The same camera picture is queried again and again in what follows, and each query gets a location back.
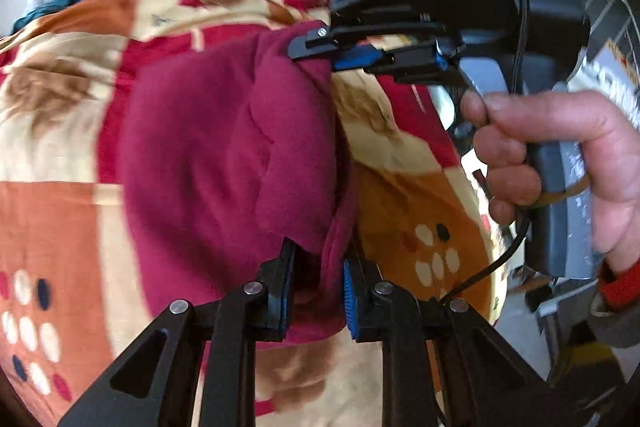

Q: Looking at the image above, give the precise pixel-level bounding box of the maroon fleece garment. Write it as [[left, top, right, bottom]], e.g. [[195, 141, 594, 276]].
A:
[[118, 22, 357, 345]]

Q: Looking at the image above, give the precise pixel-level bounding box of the dark teal cloth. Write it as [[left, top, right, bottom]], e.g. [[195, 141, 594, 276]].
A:
[[11, 0, 84, 35]]

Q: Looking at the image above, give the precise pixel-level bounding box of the red orange cream patterned blanket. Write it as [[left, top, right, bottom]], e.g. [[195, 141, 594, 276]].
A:
[[1, 0, 495, 426]]

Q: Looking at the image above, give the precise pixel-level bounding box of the right hand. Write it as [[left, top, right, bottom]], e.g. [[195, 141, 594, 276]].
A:
[[461, 91, 639, 275]]

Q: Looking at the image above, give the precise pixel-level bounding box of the black cable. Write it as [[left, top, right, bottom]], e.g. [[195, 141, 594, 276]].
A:
[[439, 0, 533, 427]]

